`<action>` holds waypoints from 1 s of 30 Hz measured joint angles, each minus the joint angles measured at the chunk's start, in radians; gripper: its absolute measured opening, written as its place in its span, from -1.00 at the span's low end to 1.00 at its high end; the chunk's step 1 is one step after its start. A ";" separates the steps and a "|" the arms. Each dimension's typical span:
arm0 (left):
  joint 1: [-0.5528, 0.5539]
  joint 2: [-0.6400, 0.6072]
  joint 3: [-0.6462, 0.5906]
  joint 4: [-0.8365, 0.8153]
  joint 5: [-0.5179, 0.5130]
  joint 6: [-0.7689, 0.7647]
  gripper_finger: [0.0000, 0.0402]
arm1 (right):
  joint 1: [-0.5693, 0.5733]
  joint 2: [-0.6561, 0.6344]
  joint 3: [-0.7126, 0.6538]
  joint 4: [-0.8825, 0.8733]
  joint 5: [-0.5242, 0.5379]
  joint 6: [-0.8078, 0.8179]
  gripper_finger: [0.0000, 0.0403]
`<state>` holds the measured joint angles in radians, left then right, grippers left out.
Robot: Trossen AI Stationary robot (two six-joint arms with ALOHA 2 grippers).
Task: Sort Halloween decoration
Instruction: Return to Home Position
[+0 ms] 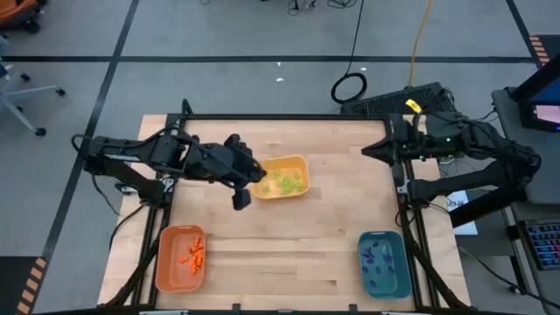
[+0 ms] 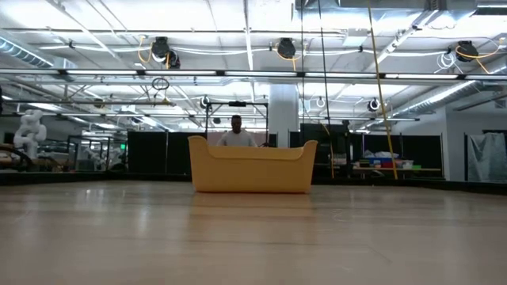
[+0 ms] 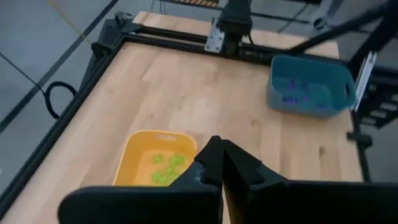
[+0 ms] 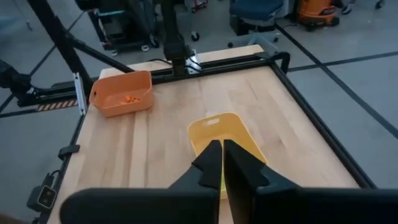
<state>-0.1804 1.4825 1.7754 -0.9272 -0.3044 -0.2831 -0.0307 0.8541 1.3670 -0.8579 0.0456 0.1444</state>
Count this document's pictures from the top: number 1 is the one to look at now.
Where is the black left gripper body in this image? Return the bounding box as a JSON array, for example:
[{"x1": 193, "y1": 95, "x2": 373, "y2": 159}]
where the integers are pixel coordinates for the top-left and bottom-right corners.
[{"x1": 185, "y1": 133, "x2": 263, "y2": 213}]

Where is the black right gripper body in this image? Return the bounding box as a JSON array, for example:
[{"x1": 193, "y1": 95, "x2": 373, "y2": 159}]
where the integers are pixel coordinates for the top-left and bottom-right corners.
[{"x1": 387, "y1": 113, "x2": 439, "y2": 192}]

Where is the yellow plastic bin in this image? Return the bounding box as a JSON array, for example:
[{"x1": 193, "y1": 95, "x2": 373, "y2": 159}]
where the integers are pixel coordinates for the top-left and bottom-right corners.
[{"x1": 249, "y1": 155, "x2": 312, "y2": 201}]

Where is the black computer tower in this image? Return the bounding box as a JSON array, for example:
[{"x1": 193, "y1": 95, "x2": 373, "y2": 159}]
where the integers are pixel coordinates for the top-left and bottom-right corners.
[{"x1": 339, "y1": 81, "x2": 461, "y2": 141}]

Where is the white paper sheet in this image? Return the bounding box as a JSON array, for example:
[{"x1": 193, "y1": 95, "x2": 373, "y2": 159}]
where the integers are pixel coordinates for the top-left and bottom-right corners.
[{"x1": 444, "y1": 190, "x2": 479, "y2": 237}]

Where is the black desk leg beam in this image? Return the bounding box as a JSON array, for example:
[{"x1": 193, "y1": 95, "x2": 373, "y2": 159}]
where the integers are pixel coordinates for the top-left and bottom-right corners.
[{"x1": 450, "y1": 185, "x2": 529, "y2": 229}]

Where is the grey side desk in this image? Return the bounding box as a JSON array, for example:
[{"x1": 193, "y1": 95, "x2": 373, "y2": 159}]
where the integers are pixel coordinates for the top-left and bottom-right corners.
[{"x1": 491, "y1": 86, "x2": 560, "y2": 207}]

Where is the orange plastic bin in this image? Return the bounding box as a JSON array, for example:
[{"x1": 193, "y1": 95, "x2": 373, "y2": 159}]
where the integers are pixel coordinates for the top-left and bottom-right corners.
[{"x1": 155, "y1": 224, "x2": 208, "y2": 293}]

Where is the teal plastic bin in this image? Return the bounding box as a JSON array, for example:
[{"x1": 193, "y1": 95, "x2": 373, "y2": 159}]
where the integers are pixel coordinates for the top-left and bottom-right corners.
[{"x1": 357, "y1": 230, "x2": 413, "y2": 300}]

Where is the black computer monitor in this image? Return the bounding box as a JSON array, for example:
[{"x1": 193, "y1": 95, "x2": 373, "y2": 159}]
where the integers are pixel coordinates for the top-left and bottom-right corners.
[{"x1": 510, "y1": 54, "x2": 560, "y2": 134}]

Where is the black orange striped floor plate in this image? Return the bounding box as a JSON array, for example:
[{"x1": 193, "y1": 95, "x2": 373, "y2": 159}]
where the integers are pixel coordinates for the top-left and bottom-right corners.
[
  {"x1": 527, "y1": 33, "x2": 560, "y2": 67},
  {"x1": 16, "y1": 256, "x2": 48, "y2": 315}
]

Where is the backlit computer keyboard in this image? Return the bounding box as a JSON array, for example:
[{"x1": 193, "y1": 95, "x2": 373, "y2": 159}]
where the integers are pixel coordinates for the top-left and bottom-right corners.
[{"x1": 522, "y1": 218, "x2": 560, "y2": 271}]

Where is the grey keyboard desk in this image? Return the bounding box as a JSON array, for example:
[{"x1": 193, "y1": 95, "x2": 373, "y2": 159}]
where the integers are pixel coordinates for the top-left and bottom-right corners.
[{"x1": 507, "y1": 201, "x2": 560, "y2": 315}]

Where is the blue office chair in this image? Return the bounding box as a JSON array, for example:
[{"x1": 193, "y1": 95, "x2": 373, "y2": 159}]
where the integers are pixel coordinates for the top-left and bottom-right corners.
[{"x1": 0, "y1": 37, "x2": 67, "y2": 137}]

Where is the black hanging cable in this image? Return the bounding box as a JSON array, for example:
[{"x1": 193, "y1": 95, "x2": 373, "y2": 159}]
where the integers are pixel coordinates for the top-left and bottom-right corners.
[{"x1": 329, "y1": 0, "x2": 368, "y2": 106}]

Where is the yellow hanging cable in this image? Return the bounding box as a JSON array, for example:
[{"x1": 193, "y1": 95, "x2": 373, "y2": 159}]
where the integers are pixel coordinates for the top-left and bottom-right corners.
[{"x1": 407, "y1": 0, "x2": 435, "y2": 88}]

